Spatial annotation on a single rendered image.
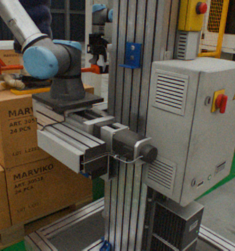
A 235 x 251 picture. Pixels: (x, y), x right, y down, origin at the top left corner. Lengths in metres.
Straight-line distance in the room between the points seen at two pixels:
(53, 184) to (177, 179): 1.06
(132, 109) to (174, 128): 0.24
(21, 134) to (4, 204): 0.44
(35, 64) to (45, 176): 0.95
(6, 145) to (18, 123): 0.14
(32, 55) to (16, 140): 0.72
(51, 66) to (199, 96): 0.50
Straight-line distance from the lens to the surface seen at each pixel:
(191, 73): 0.87
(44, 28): 1.67
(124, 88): 1.12
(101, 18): 1.61
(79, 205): 2.10
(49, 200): 1.93
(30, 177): 1.78
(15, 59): 3.53
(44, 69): 1.01
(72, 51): 1.12
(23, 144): 1.66
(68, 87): 1.15
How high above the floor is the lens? 1.36
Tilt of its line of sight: 21 degrees down
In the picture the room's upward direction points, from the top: 3 degrees clockwise
